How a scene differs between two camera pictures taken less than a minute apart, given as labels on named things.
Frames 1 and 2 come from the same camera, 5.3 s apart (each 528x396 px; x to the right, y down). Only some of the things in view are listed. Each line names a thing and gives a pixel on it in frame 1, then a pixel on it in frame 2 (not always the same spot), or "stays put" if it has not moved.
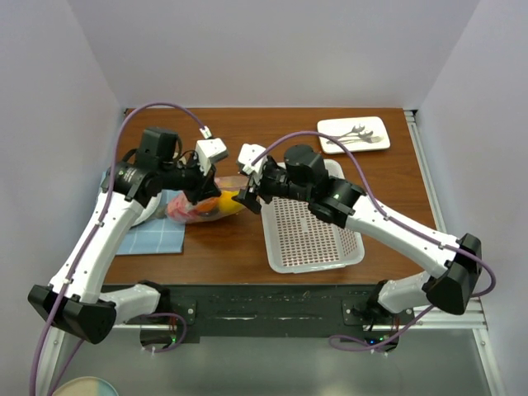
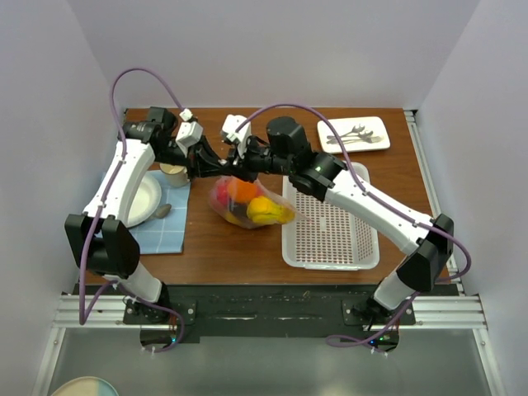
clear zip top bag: x=180 y=209 -> x=247 y=205
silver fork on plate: x=372 y=139 stays put
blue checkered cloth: x=157 y=236 stays put
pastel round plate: x=86 y=386 stays put
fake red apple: x=180 y=209 -> x=222 y=193
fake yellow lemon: x=226 y=205 -> x=263 y=209
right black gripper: x=261 y=190 -> x=242 y=167
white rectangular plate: x=358 y=133 stays put
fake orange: x=208 y=205 -> x=242 y=190
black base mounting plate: x=272 y=310 stays put
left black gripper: x=205 y=186 -> x=202 y=161
